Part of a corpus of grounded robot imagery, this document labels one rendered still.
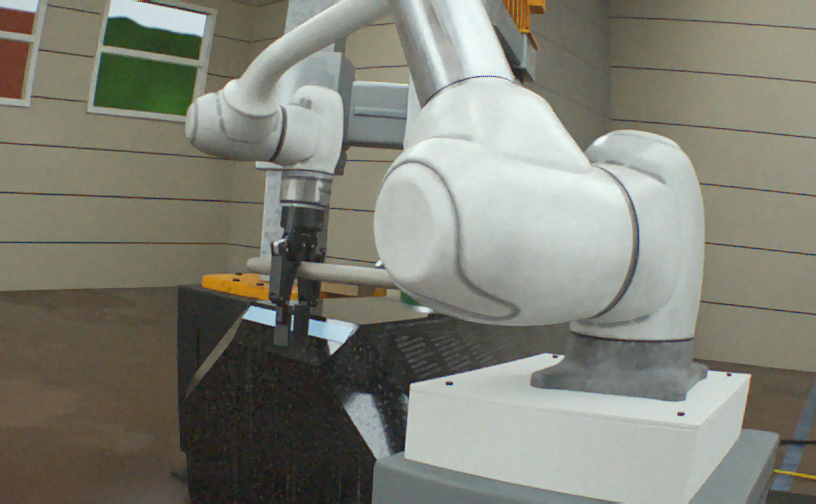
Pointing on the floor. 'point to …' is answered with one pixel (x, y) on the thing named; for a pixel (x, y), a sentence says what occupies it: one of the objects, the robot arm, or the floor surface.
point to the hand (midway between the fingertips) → (292, 326)
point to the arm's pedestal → (387, 480)
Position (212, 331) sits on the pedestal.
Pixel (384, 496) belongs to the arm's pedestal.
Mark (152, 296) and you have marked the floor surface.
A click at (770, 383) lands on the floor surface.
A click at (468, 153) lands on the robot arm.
